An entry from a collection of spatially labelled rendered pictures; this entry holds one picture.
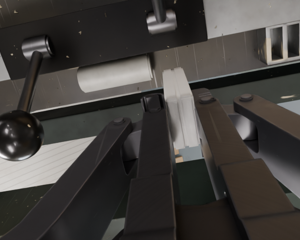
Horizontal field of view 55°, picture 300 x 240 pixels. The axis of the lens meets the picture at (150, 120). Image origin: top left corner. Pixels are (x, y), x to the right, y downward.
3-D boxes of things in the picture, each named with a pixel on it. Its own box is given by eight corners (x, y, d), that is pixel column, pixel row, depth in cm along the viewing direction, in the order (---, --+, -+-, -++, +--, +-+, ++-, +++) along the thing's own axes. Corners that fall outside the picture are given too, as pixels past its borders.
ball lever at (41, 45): (67, 52, 30) (49, 166, 21) (32, 60, 30) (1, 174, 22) (50, 20, 27) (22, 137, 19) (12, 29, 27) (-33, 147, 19)
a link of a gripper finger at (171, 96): (187, 148, 16) (174, 151, 16) (178, 105, 22) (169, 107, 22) (178, 97, 15) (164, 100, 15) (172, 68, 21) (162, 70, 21)
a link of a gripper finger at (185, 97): (178, 97, 15) (193, 95, 15) (172, 68, 21) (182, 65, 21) (187, 148, 16) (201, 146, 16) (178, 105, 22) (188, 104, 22)
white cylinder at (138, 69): (87, 88, 35) (153, 75, 34) (82, 96, 32) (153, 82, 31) (80, 64, 33) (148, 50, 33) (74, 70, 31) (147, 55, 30)
